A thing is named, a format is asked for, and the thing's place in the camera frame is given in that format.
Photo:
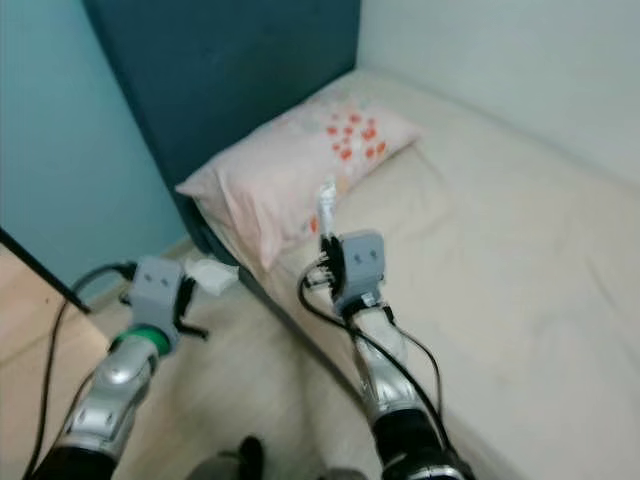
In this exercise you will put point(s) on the small white packet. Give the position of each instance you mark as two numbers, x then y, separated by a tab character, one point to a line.
215	277

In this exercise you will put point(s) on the slim white tube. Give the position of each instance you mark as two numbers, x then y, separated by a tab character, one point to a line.
327	210

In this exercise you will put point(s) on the pink pillow with coloured dots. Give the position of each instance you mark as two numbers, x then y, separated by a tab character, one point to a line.
260	175

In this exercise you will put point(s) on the dark baseboard strip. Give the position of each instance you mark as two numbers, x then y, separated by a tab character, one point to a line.
50	280

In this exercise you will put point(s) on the grey left robot leg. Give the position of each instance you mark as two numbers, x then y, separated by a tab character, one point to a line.
230	462

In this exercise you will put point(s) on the grey robot leg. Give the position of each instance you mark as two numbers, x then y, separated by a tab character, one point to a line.
338	475
230	462

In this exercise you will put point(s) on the mattress with cream sheet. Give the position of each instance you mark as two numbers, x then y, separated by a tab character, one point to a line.
510	280

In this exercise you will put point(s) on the grey right robot leg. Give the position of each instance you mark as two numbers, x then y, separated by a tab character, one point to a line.
338	475

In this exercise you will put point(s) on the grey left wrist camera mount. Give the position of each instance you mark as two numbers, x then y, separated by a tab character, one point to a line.
157	285

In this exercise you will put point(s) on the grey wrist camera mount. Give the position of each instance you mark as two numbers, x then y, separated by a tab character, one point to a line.
360	262
157	285

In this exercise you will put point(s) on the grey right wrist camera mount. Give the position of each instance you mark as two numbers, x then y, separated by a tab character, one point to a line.
360	262

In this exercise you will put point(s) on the dark blue bed frame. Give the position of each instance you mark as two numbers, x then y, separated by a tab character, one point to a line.
210	80

